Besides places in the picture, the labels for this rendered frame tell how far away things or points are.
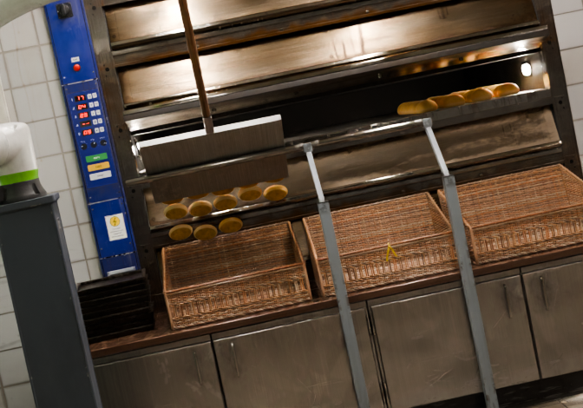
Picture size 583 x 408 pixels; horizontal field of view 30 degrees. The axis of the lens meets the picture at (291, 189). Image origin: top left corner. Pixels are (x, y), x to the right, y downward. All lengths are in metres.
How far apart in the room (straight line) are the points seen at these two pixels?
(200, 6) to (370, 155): 0.95
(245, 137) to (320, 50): 0.65
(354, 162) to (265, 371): 1.03
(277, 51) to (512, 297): 1.42
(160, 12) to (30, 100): 0.66
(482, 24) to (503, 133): 0.47
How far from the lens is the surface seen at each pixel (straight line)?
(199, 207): 4.46
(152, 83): 4.63
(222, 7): 4.64
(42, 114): 4.68
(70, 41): 4.64
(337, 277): 4.07
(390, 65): 4.52
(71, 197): 4.67
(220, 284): 4.16
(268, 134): 4.19
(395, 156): 4.68
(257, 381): 4.19
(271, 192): 4.46
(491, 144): 4.75
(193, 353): 4.14
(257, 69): 4.61
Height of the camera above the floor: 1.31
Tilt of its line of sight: 4 degrees down
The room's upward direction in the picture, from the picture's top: 12 degrees counter-clockwise
